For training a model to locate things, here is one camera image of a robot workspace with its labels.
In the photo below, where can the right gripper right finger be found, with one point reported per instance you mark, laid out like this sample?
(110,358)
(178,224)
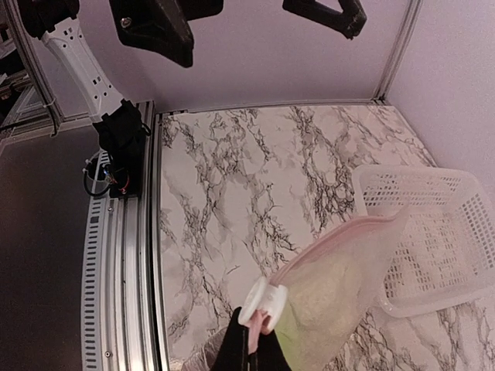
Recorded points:
(269,355)

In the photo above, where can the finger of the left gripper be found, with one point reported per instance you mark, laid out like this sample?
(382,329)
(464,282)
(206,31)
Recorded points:
(349,21)
(157,26)

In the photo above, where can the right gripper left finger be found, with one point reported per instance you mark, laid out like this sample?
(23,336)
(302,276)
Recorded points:
(233,353)

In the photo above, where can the clear zip top bag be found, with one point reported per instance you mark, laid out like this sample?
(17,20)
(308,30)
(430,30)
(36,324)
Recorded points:
(369,240)

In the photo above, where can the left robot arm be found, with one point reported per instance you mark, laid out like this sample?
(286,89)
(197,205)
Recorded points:
(117,120)

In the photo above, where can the white plastic basket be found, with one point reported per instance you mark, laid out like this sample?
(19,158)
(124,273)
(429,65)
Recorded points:
(445,256)

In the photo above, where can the right aluminium frame post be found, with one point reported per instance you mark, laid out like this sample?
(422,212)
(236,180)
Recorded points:
(400,45)

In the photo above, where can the aluminium front rail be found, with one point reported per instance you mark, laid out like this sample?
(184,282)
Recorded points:
(122,314)

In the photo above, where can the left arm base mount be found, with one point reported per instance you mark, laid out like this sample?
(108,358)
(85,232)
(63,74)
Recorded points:
(121,182)

